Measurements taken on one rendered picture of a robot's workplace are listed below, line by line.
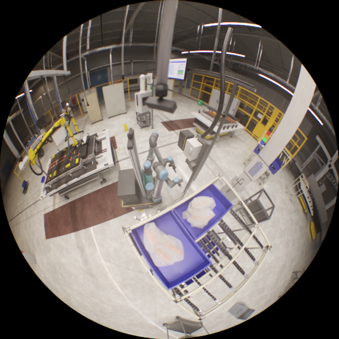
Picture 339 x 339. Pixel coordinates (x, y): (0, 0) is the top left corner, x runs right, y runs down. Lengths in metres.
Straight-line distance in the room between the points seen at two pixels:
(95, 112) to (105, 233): 6.24
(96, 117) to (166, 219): 6.80
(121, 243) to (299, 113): 3.84
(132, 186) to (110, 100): 5.67
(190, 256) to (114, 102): 6.94
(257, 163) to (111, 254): 3.46
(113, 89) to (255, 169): 6.85
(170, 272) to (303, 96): 2.35
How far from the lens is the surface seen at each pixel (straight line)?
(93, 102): 6.85
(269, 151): 1.77
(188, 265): 1.01
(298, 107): 1.74
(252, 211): 3.00
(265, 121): 10.24
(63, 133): 2.28
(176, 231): 0.98
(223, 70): 1.27
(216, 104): 9.13
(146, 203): 2.25
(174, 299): 1.03
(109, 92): 6.64
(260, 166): 1.88
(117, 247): 2.70
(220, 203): 1.20
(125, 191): 1.86
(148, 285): 2.84
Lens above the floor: 2.46
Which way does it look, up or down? 53 degrees down
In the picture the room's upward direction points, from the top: 8 degrees clockwise
